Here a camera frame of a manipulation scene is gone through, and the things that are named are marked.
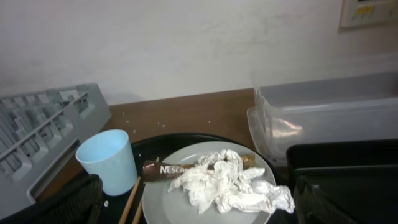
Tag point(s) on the grey round plate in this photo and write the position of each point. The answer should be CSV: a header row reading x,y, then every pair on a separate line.
x,y
161,206

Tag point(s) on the white paper napkin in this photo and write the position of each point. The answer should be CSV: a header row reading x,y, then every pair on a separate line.
x,y
219,178

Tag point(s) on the clear plastic waste bin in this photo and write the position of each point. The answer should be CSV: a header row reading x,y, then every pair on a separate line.
x,y
335,110

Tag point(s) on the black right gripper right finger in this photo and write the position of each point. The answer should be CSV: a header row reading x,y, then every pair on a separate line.
x,y
366,194

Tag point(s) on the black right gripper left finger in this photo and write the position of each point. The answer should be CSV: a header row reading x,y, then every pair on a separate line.
x,y
80,202

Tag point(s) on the light blue plastic cup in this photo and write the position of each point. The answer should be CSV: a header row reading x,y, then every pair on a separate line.
x,y
109,155

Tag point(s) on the white wall panel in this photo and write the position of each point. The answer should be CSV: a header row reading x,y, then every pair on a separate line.
x,y
363,14

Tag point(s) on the grey plastic dishwasher rack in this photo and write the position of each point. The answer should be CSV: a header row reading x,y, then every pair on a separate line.
x,y
40,132

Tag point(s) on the black rectangular waste tray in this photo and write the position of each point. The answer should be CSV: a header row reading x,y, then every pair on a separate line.
x,y
340,154

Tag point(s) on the round black serving tray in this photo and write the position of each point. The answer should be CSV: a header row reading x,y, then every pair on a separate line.
x,y
161,146

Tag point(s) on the wooden chopstick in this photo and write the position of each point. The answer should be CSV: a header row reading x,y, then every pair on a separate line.
x,y
129,202
138,214

